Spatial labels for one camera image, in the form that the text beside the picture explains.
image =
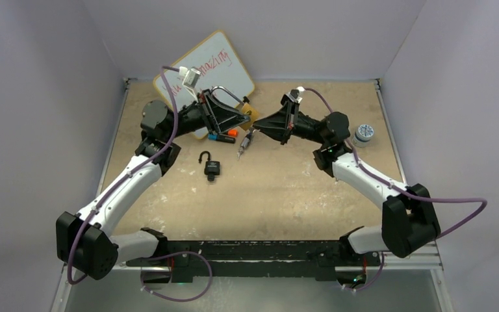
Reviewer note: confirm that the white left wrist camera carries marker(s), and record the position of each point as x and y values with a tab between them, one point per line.
190	77

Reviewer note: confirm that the brass padlock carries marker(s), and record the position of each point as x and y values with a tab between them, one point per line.
243	106

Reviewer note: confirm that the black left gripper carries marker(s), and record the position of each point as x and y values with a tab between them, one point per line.
217	117

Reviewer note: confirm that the white dry-erase board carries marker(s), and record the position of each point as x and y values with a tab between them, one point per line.
228	60

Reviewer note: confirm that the orange-capped black marker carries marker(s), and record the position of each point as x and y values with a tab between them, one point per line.
232	133

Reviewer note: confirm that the black padlock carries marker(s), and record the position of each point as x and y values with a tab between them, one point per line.
212	168

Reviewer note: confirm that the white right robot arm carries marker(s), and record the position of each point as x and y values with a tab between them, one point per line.
408	218

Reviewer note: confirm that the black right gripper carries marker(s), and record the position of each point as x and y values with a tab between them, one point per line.
282	124

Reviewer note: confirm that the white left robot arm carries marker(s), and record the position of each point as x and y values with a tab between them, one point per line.
85	240

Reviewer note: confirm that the blue-capped black marker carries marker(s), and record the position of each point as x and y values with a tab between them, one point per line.
222	138

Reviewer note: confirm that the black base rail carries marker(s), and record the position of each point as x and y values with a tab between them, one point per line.
321	260

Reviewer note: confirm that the aluminium frame rail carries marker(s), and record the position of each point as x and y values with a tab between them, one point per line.
425	258

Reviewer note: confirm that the blue cable lock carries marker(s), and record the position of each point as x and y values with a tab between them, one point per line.
246	141

